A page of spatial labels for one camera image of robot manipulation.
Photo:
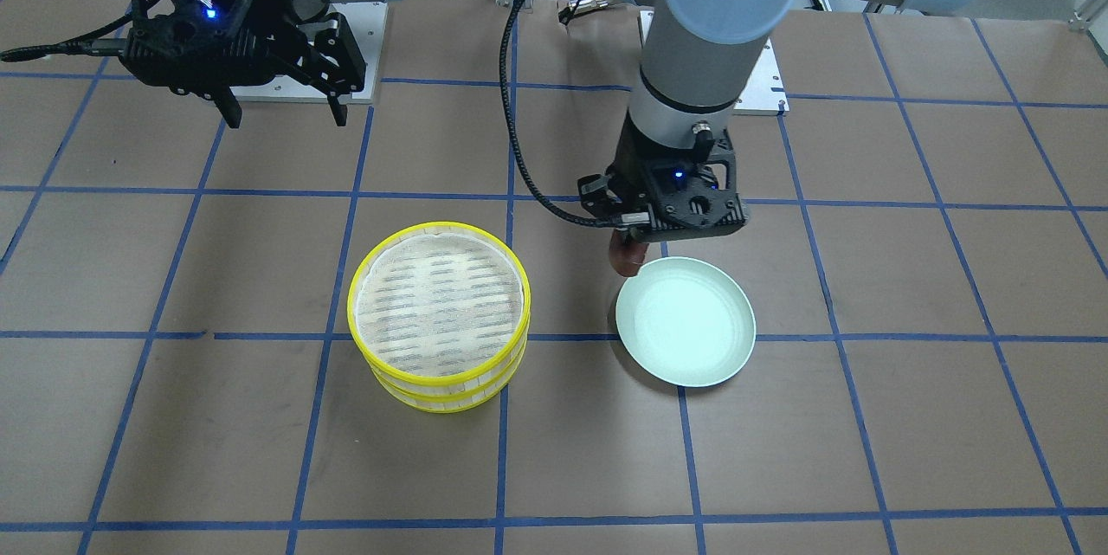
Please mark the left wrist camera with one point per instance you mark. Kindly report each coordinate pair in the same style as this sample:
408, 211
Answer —
708, 207

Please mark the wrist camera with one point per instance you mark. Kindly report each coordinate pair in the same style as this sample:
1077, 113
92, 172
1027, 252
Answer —
182, 45
708, 207

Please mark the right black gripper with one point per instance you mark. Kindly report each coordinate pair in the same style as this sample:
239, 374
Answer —
279, 8

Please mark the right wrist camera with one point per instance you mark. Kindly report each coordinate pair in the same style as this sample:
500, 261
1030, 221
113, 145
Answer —
182, 45

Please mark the yellow steamer layer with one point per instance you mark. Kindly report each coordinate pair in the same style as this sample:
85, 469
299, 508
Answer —
454, 398
438, 304

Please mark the light green plate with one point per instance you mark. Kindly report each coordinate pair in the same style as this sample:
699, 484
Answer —
686, 322

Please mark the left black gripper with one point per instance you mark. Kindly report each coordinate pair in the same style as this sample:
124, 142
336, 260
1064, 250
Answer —
629, 165

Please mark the brown bun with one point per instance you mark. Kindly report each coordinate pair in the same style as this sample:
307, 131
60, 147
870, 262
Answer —
627, 255

